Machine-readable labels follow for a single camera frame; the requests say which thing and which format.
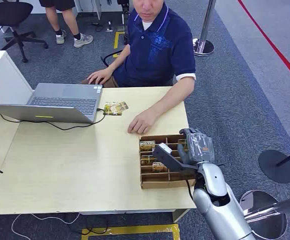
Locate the person's right hand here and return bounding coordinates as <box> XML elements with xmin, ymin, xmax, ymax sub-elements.
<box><xmin>87</xmin><ymin>67</ymin><xmax>113</xmax><ymax>86</ymax></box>

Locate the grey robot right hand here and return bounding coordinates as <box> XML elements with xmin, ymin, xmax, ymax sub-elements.
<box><xmin>177</xmin><ymin>128</ymin><xmax>215</xmax><ymax>166</ymax></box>

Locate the person's left hand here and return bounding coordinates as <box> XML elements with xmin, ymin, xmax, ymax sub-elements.
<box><xmin>127</xmin><ymin>109</ymin><xmax>159</xmax><ymax>135</ymax></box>

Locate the cardboard card organizer box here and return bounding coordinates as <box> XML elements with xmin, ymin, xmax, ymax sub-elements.
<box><xmin>138</xmin><ymin>134</ymin><xmax>196</xmax><ymax>190</ymax></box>

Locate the person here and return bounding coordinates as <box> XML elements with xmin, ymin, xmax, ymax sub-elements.
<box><xmin>39</xmin><ymin>0</ymin><xmax>94</xmax><ymax>49</ymax></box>
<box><xmin>81</xmin><ymin>0</ymin><xmax>197</xmax><ymax>135</ymax></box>

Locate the black chair armrest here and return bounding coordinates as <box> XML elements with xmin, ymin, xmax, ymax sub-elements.
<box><xmin>100</xmin><ymin>49</ymin><xmax>124</xmax><ymax>68</ymax></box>

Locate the yellow floor tape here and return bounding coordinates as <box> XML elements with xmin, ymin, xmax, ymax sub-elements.
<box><xmin>81</xmin><ymin>224</ymin><xmax>180</xmax><ymax>240</ymax></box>
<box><xmin>113</xmin><ymin>31</ymin><xmax>125</xmax><ymax>59</ymax></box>

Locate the grey laptop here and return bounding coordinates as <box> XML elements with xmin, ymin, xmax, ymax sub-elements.
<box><xmin>0</xmin><ymin>82</ymin><xmax>103</xmax><ymax>124</ymax></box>

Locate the black tripod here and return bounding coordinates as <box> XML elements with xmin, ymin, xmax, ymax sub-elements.
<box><xmin>116</xmin><ymin>0</ymin><xmax>131</xmax><ymax>46</ymax></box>

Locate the black office chair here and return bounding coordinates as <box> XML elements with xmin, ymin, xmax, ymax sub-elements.
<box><xmin>0</xmin><ymin>0</ymin><xmax>49</xmax><ymax>64</ymax></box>

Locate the red floor tape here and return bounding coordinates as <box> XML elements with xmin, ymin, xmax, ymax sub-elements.
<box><xmin>236</xmin><ymin>0</ymin><xmax>290</xmax><ymax>90</ymax></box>

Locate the black laptop cable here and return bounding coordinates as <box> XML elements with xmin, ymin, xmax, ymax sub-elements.
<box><xmin>0</xmin><ymin>107</ymin><xmax>107</xmax><ymax>131</ymax></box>

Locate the black stanchion post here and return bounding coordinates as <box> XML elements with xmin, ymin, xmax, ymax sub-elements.
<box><xmin>257</xmin><ymin>145</ymin><xmax>290</xmax><ymax>185</ymax></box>

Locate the black floor cable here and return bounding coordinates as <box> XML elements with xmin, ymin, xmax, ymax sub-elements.
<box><xmin>64</xmin><ymin>216</ymin><xmax>110</xmax><ymax>237</ymax></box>

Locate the white floor cable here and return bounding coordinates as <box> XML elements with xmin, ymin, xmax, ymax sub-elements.
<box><xmin>11</xmin><ymin>212</ymin><xmax>81</xmax><ymax>240</ymax></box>

